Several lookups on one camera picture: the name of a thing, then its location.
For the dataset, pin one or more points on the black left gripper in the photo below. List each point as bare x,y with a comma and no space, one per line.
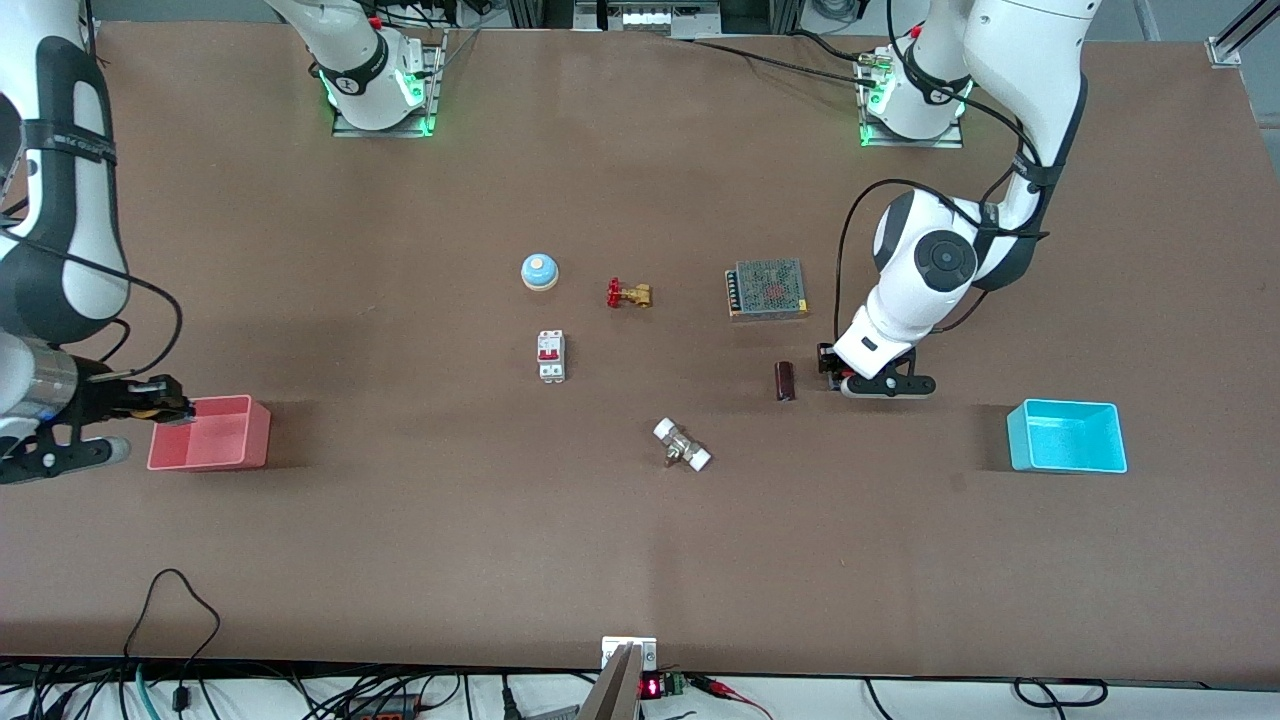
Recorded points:
827,358

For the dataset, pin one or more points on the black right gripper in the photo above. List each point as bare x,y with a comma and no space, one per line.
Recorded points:
100,400

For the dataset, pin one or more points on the yellow push button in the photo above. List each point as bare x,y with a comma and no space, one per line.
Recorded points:
150,402

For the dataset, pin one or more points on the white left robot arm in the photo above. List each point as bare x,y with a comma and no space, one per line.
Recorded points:
1030,60

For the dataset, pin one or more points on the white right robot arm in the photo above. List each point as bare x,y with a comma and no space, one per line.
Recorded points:
60,200

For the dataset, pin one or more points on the dark brown cylinder capacitor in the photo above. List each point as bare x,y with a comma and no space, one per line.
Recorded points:
785,381

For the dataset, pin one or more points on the pink plastic bin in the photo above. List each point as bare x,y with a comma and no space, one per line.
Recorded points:
230,440

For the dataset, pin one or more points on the metal mesh power supply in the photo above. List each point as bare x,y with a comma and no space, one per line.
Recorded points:
770,288

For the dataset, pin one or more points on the metal fitting white ends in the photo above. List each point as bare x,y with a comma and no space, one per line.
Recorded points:
680,445

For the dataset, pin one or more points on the cyan plastic bin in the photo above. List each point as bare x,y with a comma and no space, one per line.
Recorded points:
1065,440

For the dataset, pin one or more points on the white circuit breaker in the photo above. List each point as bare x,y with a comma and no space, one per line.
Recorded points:
551,355

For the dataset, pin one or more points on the blue call bell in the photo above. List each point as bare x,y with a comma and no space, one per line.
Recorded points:
539,270

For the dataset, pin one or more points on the red clip lead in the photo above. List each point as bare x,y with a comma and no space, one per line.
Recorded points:
720,686

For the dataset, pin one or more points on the red digit display module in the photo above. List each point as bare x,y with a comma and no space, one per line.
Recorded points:
650,687

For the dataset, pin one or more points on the orange black device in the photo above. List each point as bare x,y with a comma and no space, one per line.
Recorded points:
385,708

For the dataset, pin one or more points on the white power strip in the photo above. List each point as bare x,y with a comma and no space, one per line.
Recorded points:
645,18

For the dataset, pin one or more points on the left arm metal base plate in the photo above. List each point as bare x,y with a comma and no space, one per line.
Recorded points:
915,143

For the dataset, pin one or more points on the white metal mount bracket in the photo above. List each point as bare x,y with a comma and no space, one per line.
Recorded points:
612,650

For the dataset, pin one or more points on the grey camera mount bar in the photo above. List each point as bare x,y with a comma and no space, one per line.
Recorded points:
612,695

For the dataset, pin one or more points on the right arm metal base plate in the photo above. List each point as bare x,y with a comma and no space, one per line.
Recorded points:
436,100

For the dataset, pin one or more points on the aluminium frame profile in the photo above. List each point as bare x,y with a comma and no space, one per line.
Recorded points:
1225,50

